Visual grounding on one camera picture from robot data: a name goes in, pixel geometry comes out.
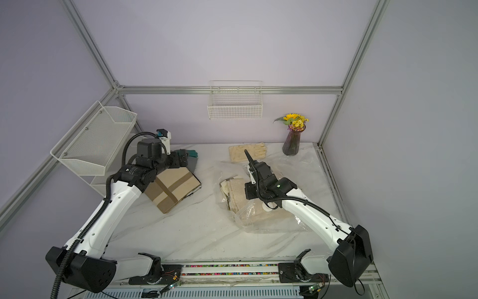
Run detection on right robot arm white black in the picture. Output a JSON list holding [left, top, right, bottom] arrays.
[[244, 150, 373, 287]]

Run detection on green work glove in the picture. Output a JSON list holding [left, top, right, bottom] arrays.
[[186, 150, 198, 158]]

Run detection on white mesh two-tier shelf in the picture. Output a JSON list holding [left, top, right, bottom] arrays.
[[51, 102, 137, 196]]

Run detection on beige leather gloves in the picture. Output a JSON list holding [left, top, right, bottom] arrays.
[[228, 143, 268, 163]]

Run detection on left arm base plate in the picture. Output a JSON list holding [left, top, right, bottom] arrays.
[[128, 264, 182, 285]]

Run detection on aluminium mounting rail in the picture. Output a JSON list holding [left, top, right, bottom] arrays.
[[72, 258, 382, 289]]

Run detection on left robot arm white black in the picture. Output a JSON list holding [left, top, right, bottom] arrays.
[[46, 129, 188, 299]]

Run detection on beige brown striped scarf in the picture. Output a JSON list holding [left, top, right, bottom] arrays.
[[144, 167, 202, 214]]

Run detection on clear plastic vacuum bag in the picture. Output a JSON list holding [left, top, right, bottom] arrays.
[[214, 153, 332, 234]]

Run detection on purple glass vase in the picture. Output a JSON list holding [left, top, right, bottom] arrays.
[[282, 125, 306, 156]]

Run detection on yellow flower bouquet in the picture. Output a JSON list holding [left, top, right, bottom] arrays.
[[274, 113, 309, 132]]

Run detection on white wire wall basket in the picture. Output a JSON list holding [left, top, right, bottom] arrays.
[[207, 80, 263, 120]]

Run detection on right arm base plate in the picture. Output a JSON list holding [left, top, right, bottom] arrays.
[[278, 262, 329, 283]]

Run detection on dark grey garment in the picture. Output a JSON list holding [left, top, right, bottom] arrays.
[[186, 156, 198, 173]]

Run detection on cream knitted scarf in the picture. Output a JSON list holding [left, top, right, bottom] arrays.
[[219, 176, 295, 230]]

